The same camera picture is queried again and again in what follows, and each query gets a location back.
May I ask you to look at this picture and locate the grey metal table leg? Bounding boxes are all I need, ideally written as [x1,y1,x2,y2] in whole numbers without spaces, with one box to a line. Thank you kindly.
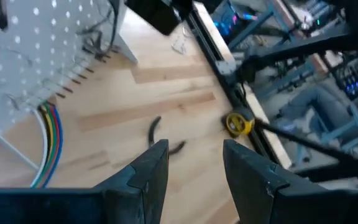
[228,2,276,50]

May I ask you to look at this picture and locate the silver wire peg hook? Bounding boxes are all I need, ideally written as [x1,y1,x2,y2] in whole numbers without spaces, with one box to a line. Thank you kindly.
[170,35,188,56]

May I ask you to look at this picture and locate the yellow black tape measure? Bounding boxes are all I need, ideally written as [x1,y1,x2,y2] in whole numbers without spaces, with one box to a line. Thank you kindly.
[224,107,257,138]

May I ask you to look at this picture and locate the clear safety glasses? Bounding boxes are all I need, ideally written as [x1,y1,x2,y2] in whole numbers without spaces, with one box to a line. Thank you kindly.
[76,0,122,63]

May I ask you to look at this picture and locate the computer case with lights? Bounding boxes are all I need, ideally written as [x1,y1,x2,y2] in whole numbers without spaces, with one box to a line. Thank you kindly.
[211,0,260,40]

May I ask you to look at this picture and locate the wide wire peg hook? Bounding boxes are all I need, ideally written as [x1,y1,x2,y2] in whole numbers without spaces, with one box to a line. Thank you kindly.
[4,92,22,112]

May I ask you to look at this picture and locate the black aluminium rig frame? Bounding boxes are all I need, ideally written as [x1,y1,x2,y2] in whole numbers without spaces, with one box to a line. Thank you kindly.
[185,1,293,170]

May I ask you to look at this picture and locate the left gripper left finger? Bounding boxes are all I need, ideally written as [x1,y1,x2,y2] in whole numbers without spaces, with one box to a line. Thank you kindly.
[0,139,170,224]

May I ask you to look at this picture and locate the multi prong tool rack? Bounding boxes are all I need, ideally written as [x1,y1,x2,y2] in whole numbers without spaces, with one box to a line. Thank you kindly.
[50,46,122,102]

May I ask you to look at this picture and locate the coloured wire bundle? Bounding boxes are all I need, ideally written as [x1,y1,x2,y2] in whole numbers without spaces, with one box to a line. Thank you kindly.
[29,101,65,190]

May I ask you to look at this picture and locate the black plastic bin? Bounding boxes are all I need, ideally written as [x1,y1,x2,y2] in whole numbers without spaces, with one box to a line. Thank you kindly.
[125,0,185,37]

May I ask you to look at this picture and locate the white metal pegboard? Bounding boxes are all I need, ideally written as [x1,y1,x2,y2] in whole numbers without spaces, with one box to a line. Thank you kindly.
[0,0,139,170]

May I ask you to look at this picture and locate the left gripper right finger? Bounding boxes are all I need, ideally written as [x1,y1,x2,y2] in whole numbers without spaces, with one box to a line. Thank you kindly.
[223,139,358,224]

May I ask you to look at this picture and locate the black handled pliers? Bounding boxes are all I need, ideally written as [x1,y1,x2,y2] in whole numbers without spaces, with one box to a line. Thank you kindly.
[147,115,187,156]

